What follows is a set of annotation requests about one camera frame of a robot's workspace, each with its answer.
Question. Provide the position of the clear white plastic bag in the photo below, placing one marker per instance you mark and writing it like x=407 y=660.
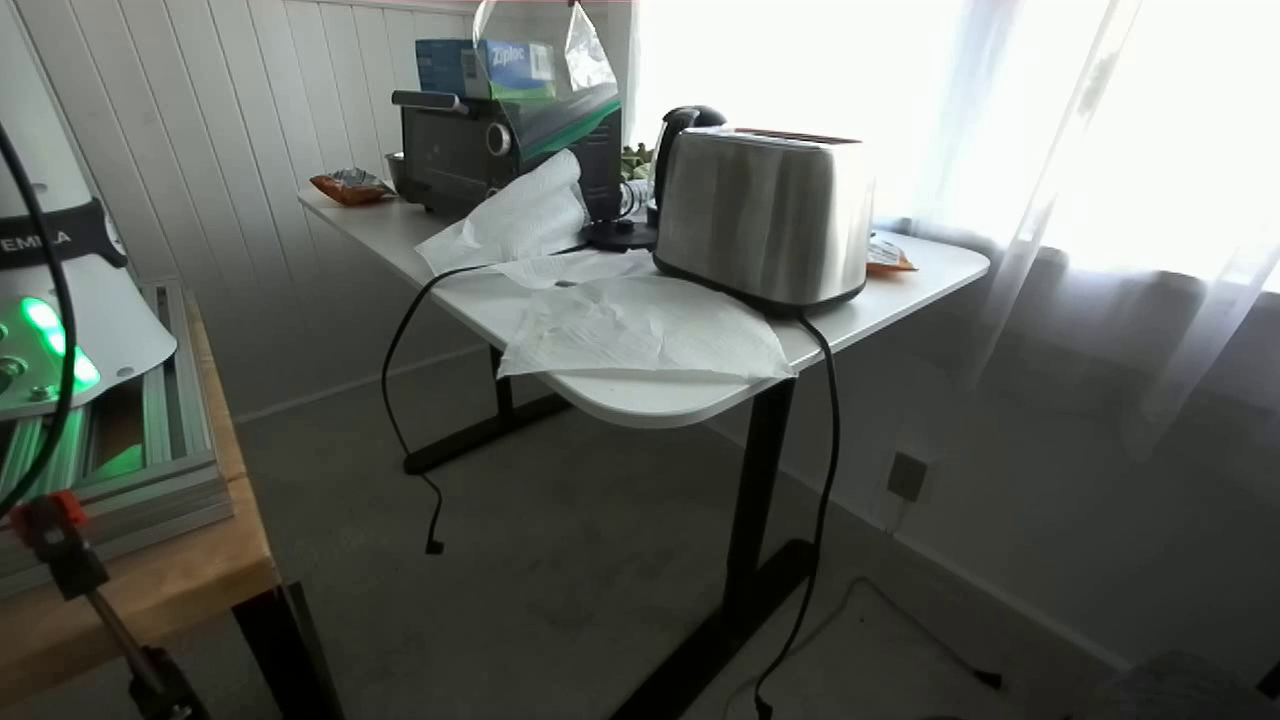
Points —
x=586 y=52

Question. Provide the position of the blue Ziploc cardboard box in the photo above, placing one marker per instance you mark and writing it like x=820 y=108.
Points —
x=453 y=64

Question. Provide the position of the white crumpled cloth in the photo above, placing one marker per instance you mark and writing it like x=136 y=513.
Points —
x=612 y=322

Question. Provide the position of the silver two-slot toaster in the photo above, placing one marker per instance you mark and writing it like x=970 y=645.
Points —
x=761 y=213

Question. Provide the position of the brown orange flat object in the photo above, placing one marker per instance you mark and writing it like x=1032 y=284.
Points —
x=353 y=186

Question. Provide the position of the white sheer curtain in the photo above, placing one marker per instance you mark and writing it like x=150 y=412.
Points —
x=1135 y=203

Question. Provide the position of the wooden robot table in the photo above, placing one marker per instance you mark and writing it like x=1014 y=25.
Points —
x=145 y=592

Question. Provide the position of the red black clamp stand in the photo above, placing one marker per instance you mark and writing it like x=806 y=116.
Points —
x=49 y=520

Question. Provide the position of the black desk leg frame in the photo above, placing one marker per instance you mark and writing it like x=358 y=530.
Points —
x=752 y=533

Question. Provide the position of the grey wall outlet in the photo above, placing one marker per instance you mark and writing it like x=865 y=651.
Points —
x=908 y=477

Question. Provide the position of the aluminium profile frame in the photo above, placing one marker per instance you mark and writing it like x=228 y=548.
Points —
x=161 y=467

